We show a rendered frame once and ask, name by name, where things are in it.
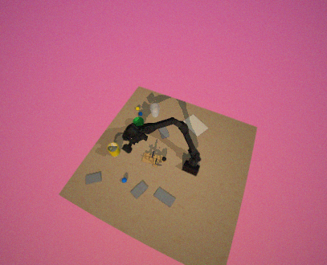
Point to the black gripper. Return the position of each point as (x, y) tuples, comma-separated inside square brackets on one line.
[(128, 148)]

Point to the yellow cup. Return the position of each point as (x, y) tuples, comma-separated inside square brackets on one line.
[(113, 149)]

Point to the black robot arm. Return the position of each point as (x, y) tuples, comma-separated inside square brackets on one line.
[(139, 134)]

